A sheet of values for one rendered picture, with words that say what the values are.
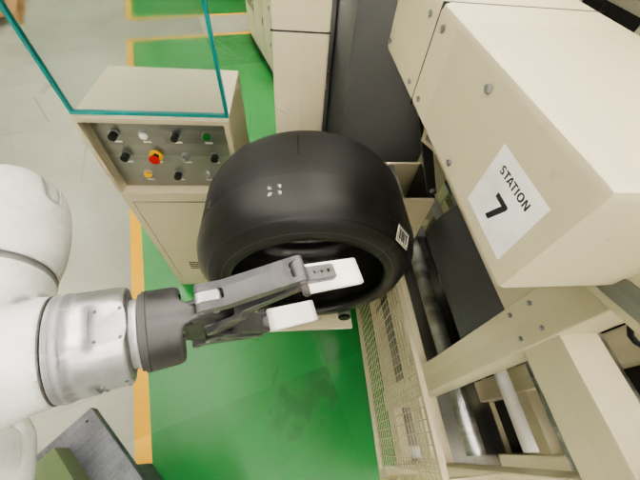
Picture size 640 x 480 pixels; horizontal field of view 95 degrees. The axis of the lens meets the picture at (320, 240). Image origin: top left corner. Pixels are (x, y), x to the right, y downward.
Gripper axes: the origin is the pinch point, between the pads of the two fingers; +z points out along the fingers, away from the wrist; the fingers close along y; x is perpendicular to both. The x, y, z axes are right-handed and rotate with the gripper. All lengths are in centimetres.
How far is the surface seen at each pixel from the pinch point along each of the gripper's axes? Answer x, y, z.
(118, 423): 4, -179, -47
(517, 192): 0.6, 19.5, 13.0
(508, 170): 3.2, 19.7, 13.6
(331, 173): 28.2, -8.7, 15.6
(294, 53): 57, -1, 13
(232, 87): 107, -44, 14
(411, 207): 34, -31, 61
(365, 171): 29.0, -8.8, 24.9
